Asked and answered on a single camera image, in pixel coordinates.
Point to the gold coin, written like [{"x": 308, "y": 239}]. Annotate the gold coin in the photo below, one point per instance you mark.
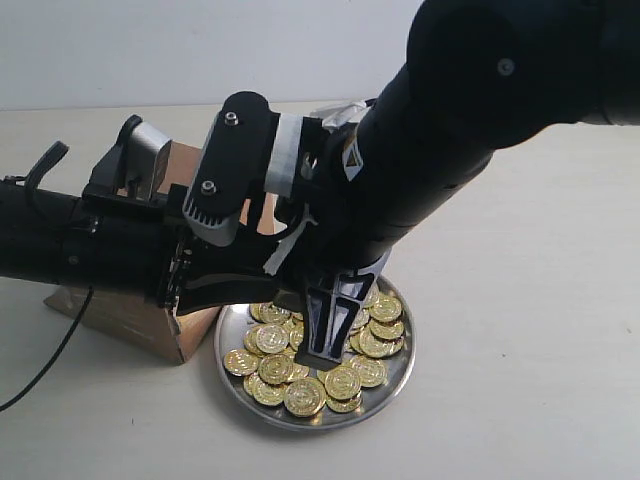
[
  {"x": 240, "y": 362},
  {"x": 305, "y": 397},
  {"x": 372, "y": 372}
]

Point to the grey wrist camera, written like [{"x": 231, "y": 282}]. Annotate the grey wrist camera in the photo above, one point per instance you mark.
[
  {"x": 145, "y": 157},
  {"x": 231, "y": 170}
]

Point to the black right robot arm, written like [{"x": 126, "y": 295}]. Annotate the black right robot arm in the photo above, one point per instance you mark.
[{"x": 479, "y": 76}]

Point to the gold coin front centre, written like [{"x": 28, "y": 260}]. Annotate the gold coin front centre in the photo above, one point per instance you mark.
[{"x": 305, "y": 397}]

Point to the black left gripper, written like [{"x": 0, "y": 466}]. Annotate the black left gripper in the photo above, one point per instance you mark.
[{"x": 122, "y": 244}]

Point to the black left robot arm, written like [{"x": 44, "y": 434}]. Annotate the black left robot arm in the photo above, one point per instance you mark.
[{"x": 33, "y": 232}]

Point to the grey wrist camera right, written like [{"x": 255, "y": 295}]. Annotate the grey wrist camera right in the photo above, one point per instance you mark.
[{"x": 231, "y": 170}]

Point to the brown cardboard slotted box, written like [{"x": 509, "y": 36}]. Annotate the brown cardboard slotted box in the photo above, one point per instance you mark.
[{"x": 127, "y": 317}]

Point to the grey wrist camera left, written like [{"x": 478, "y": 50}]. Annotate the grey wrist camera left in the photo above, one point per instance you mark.
[{"x": 145, "y": 157}]

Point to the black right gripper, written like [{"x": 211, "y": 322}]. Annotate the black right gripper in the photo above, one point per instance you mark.
[{"x": 333, "y": 298}]

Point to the gold coin front right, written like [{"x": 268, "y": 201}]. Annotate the gold coin front right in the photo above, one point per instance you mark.
[{"x": 372, "y": 372}]

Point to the gold coin far left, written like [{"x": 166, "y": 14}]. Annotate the gold coin far left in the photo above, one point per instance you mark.
[{"x": 240, "y": 362}]

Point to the round steel plate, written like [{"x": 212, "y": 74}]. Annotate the round steel plate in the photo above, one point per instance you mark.
[{"x": 235, "y": 320}]

